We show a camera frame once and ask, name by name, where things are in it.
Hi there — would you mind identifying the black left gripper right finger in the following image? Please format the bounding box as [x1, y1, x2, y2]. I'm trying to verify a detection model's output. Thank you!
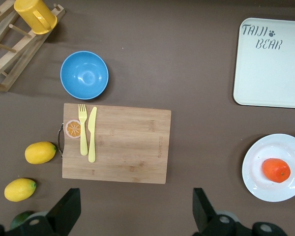
[192, 187, 289, 236]

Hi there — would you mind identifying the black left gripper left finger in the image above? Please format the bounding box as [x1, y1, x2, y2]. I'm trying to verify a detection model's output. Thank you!
[0, 188, 81, 236]

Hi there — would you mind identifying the white round plate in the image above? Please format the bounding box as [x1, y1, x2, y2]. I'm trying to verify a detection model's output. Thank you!
[241, 133, 295, 203]

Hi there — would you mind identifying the orange fruit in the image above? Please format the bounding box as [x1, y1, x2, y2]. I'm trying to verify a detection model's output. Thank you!
[262, 158, 291, 184]

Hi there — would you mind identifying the green lime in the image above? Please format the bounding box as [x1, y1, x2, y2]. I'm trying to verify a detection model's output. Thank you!
[9, 210, 35, 231]

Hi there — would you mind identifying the yellow lemon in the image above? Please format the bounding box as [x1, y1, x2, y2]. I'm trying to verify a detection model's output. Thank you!
[3, 178, 37, 203]
[24, 141, 58, 165]

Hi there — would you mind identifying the yellow plastic fork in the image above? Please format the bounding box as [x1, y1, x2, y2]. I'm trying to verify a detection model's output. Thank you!
[78, 104, 89, 156]

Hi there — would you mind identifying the yellow plastic knife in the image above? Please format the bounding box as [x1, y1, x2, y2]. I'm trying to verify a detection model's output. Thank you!
[88, 106, 98, 163]

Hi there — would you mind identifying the orange slice sticker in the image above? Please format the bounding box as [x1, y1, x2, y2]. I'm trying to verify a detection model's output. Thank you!
[65, 119, 82, 139]

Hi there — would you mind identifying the wooden cutting board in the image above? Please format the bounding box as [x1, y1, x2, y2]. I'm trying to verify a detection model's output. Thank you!
[57, 102, 172, 184]

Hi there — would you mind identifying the blue bowl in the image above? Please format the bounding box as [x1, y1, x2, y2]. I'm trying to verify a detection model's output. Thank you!
[60, 51, 110, 100]

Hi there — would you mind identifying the cream bear print tray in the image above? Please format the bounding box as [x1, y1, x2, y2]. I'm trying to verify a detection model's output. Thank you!
[233, 17, 295, 109]

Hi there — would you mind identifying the wooden peg drying rack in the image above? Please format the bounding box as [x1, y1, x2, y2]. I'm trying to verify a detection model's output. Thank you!
[0, 3, 66, 93]

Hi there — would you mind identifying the yellow cup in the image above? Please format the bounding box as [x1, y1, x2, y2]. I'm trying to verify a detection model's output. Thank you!
[13, 0, 58, 35]

